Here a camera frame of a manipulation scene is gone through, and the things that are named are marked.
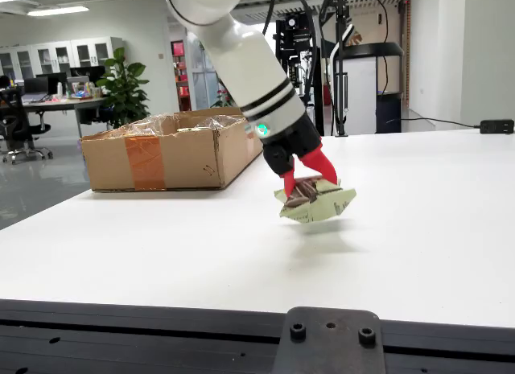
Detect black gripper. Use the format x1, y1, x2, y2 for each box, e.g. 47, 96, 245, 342
262, 115, 339, 201

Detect pale green snack packet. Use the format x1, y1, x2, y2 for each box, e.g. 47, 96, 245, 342
274, 175, 357, 224

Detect cardboard box bin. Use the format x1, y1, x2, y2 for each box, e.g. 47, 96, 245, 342
80, 105, 266, 192

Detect black pole stand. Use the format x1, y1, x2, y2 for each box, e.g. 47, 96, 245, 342
319, 0, 355, 138

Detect white cabinet with black top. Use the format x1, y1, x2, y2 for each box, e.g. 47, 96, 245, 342
341, 42, 405, 134

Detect tall plant with flowers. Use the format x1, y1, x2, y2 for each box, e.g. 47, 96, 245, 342
211, 88, 239, 109

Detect frosted glass partition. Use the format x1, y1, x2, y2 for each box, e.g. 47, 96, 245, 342
188, 31, 221, 110

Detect black equipment rack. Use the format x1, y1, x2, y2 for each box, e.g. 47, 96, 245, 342
273, 10, 325, 137

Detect clear plastic box liner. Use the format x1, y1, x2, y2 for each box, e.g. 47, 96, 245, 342
116, 113, 246, 137

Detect red bookshelf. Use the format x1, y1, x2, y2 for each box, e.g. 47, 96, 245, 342
171, 39, 191, 112

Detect black power adapter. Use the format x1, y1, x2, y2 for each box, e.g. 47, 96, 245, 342
479, 118, 515, 134

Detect large potted green plant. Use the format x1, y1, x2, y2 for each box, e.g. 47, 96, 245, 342
95, 47, 150, 129

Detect black computer monitor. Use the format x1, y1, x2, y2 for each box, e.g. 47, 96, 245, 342
23, 76, 50, 97
70, 65, 106, 84

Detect grey office desk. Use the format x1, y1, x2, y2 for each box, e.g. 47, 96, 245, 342
22, 96, 109, 140

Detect black office chair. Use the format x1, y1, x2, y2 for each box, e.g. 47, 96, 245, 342
0, 86, 54, 165

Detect black power cable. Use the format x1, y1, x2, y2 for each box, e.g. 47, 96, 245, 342
385, 116, 482, 129

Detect black mounting bracket plate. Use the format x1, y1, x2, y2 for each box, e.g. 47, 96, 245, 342
270, 306, 387, 374

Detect black aluminium table rail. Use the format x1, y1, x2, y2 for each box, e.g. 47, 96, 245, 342
0, 298, 515, 374

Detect white wall cabinets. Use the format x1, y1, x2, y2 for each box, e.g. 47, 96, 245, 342
0, 36, 124, 81

